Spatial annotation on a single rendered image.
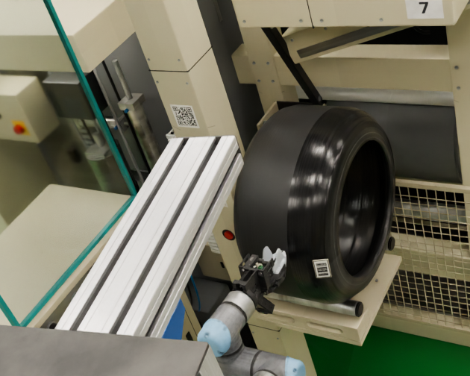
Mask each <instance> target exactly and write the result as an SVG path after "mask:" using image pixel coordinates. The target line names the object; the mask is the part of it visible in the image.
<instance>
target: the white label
mask: <svg viewBox="0 0 470 376"><path fill-rule="evenodd" d="M313 266H314V269H315V273H316V278H329V277H332V276H331V272H330V265H329V262H328V259H323V260H313Z"/></svg>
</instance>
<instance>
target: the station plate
mask: <svg viewBox="0 0 470 376"><path fill-rule="evenodd" d="M405 3H406V9H407V18H408V19H444V13H443V6H442V0H405Z"/></svg>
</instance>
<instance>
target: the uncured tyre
mask: <svg viewBox="0 0 470 376"><path fill-rule="evenodd" d="M243 160H244V165H243V167H242V169H241V171H240V173H239V176H238V178H237V181H236V189H235V195H234V230H235V236H236V243H237V246H238V249H239V252H240V255H241V257H242V259H243V260H244V258H245V257H246V255H247V254H250V256H251V255H252V254H254V255H258V257H259V258H261V259H263V249H264V248H265V247H266V246H268V247H269V249H270V251H271V252H272V254H274V253H276V251H277V249H278V248H279V249H280V250H281V251H285V253H286V277H285V279H284V280H283V282H282V283H281V284H280V286H279V287H278V288H277V287H276V288H275V290H273V292H274V293H277V294H281V295H288V296H291V297H295V298H302V299H305V300H309V301H316V302H319V303H323V304H338V303H343V302H346V301H348V300H349V299H351V298H352V297H354V296H355V295H356V294H357V293H359V292H361V291H362V290H363V289H365V288H366V287H367V286H368V284H369V283H370V281H371V280H372V278H373V277H374V276H375V273H376V271H377V270H378V267H379V265H380V263H381V260H382V259H383V255H384V252H385V250H386V246H387V243H388V240H389V234H390V231H391V227H392V219H393V213H394V206H395V164H394V158H393V153H392V148H391V145H390V142H389V139H388V136H387V135H386V133H385V131H384V130H383V129H382V127H381V126H380V125H379V124H378V123H377V121H376V120H375V119H374V118H373V116H372V115H370V114H369V113H367V112H366V111H363V110H360V109H357V108H355V107H339V106H324V105H311V104H296V105H293V106H289V107H285V108H283V109H280V110H279V111H277V112H276V113H274V114H273V115H272V116H271V117H270V118H269V119H268V120H267V121H266V122H265V123H264V124H263V126H262V127H261V128H260V129H259V130H258V131H257V133H256V134H255V135H254V137H253V138H252V140H251V142H250V143H249V145H248V147H247V150H246V152H245V155H244V157H243ZM323 259H328V262H329V265H330V272H331V276H332V277H329V278H316V273H315V269H314V266H313V260H323Z"/></svg>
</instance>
